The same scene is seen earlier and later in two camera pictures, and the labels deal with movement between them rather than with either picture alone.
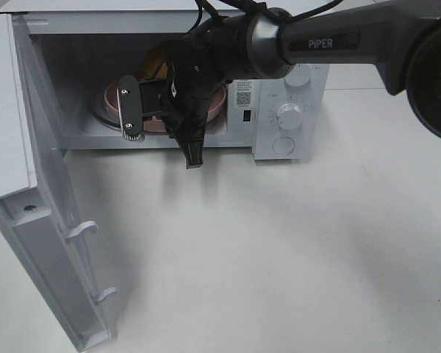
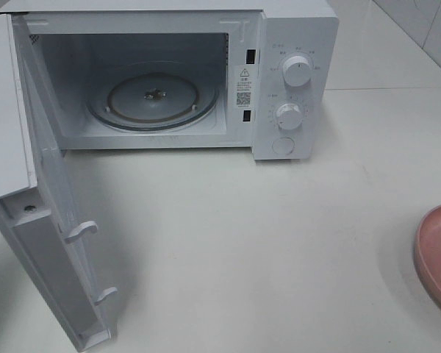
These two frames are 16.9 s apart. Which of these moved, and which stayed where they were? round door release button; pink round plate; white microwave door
Moved: pink round plate
Stayed: round door release button; white microwave door
